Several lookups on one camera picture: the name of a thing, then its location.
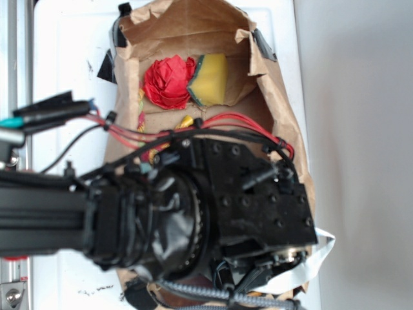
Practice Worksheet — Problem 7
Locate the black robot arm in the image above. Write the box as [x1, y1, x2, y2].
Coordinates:
[1, 138, 317, 285]

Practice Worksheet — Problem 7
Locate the yellow green sponge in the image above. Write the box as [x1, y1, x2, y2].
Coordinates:
[187, 53, 228, 107]

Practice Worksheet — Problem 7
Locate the red crumpled paper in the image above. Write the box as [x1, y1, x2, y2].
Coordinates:
[143, 55, 196, 110]

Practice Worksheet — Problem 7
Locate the brown paper bag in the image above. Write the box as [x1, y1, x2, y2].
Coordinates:
[104, 1, 316, 309]

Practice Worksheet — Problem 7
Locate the multicolour rope toy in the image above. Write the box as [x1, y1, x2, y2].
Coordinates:
[137, 88, 194, 164]

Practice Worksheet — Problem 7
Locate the red and black cable bundle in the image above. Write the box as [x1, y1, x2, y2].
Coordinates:
[0, 90, 296, 175]

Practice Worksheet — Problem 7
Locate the white ribbon cable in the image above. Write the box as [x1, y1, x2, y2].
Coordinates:
[254, 225, 336, 295]

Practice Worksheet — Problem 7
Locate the grey braided cable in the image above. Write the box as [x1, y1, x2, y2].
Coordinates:
[157, 279, 306, 310]

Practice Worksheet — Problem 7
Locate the aluminium frame rail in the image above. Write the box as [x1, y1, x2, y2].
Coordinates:
[1, 0, 35, 309]

